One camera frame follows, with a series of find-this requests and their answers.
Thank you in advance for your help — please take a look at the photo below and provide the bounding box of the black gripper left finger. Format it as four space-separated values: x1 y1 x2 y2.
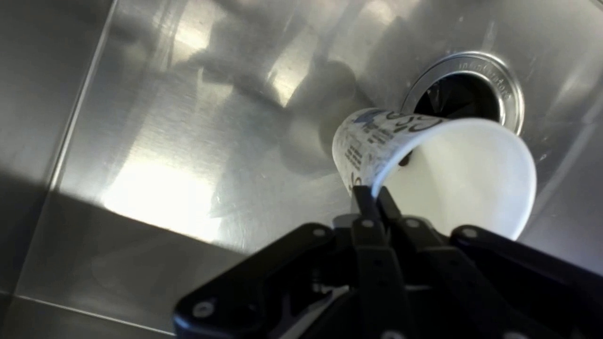
172 184 410 339

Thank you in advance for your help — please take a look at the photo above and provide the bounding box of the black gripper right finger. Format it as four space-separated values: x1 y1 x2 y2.
374 184 603 339

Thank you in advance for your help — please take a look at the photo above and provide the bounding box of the white printed coffee cup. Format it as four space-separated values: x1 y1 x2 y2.
329 107 538 243

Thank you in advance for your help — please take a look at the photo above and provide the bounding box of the stainless steel sink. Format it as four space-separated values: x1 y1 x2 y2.
0 0 603 339

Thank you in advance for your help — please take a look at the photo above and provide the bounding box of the metal sink drain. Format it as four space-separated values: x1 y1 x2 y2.
401 49 527 137

